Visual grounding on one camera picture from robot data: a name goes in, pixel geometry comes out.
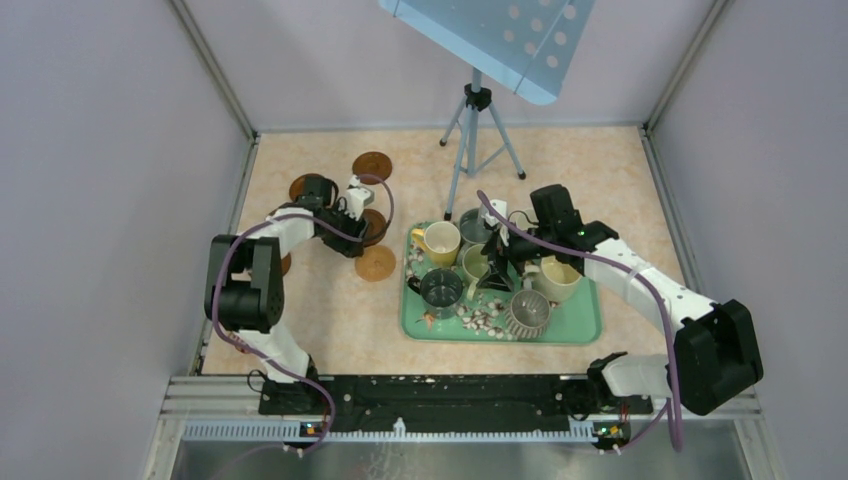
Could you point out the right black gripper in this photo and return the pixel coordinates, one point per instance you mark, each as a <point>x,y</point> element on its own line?
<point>497,277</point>

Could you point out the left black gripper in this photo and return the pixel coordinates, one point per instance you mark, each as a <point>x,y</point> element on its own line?
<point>348,245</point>

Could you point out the dark brown wooden coaster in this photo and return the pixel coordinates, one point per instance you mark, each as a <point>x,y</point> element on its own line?
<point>377,225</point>
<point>299,185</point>
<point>372,166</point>

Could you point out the light woven rattan coaster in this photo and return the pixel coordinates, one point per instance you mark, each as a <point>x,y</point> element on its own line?
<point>377,263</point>

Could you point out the dark grey mug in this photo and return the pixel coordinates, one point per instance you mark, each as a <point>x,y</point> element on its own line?
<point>441,290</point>

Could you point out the green floral serving tray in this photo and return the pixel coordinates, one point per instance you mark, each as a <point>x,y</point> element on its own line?
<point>577,321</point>

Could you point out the yellow mug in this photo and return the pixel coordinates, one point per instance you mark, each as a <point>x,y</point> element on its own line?
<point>440,241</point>

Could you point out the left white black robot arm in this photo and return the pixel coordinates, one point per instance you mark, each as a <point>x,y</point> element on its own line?
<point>244,297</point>

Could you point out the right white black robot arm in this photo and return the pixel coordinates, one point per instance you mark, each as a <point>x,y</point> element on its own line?
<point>712,353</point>

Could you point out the light green mug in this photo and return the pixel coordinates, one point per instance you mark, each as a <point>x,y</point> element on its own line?
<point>474,266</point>

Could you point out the grey striped mug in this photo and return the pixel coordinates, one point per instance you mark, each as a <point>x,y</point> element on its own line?
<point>528,313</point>

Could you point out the cream mug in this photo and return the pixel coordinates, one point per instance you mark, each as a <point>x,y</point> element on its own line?
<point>555,280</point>

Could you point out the grey ribbed mug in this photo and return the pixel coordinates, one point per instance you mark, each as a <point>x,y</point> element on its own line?
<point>473,228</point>

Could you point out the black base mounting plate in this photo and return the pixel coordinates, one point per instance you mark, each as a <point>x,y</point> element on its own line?
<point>447,403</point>

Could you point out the blue tripod stand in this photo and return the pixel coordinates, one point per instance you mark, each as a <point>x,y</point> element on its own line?
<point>477,99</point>

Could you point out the blue perforated panel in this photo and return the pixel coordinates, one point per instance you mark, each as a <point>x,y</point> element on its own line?
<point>526,46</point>

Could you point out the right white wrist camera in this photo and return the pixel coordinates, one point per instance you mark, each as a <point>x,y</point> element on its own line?
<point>493,216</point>

